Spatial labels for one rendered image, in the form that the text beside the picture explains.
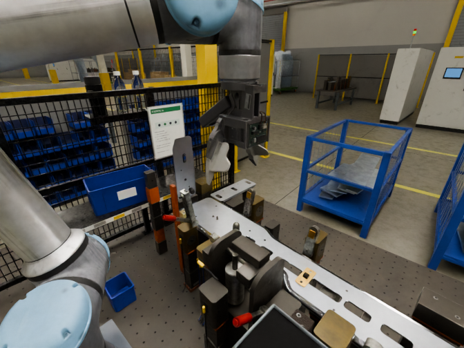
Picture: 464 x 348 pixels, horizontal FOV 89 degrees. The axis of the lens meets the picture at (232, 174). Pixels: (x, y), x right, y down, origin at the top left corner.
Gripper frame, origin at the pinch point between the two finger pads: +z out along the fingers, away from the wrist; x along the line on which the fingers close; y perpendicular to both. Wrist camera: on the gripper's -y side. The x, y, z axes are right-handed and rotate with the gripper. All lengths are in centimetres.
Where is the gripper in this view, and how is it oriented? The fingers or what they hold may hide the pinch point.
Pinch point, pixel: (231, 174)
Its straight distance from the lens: 54.4
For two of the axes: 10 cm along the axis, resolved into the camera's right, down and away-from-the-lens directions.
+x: 7.2, -3.0, 6.3
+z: 0.0, 9.0, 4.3
